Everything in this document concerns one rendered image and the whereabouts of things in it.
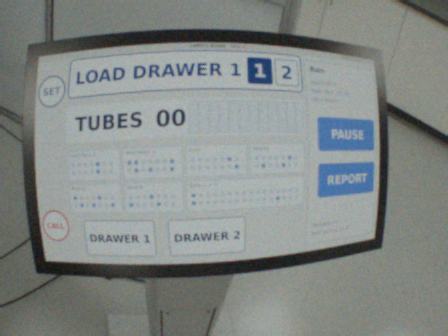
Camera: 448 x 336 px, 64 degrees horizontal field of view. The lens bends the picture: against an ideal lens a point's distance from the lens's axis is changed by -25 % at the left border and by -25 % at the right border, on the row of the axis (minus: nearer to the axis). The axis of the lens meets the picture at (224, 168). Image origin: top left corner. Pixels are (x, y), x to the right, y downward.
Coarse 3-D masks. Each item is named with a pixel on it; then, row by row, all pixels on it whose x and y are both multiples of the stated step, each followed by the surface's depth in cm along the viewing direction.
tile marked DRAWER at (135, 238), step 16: (96, 224) 51; (112, 224) 52; (128, 224) 52; (144, 224) 53; (96, 240) 52; (112, 240) 52; (128, 240) 53; (144, 240) 53; (128, 256) 53; (144, 256) 53
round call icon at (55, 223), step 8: (48, 216) 50; (56, 216) 50; (64, 216) 50; (48, 224) 50; (56, 224) 50; (64, 224) 50; (48, 232) 50; (56, 232) 50; (64, 232) 50; (48, 240) 50; (56, 240) 50; (64, 240) 50
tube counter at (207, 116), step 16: (160, 112) 52; (176, 112) 52; (192, 112) 53; (208, 112) 53; (224, 112) 54; (240, 112) 54; (256, 112) 55; (272, 112) 55; (288, 112) 56; (304, 112) 56; (160, 128) 52; (176, 128) 53; (192, 128) 53; (208, 128) 54; (224, 128) 54; (240, 128) 54; (256, 128) 55; (272, 128) 55; (288, 128) 56; (304, 128) 56
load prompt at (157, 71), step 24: (72, 72) 49; (96, 72) 49; (120, 72) 50; (144, 72) 51; (168, 72) 52; (192, 72) 52; (216, 72) 53; (240, 72) 54; (264, 72) 54; (288, 72) 55; (72, 96) 49; (96, 96) 50
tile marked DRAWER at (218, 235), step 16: (176, 224) 54; (192, 224) 54; (208, 224) 55; (224, 224) 55; (240, 224) 56; (176, 240) 54; (192, 240) 54; (208, 240) 55; (224, 240) 55; (240, 240) 56
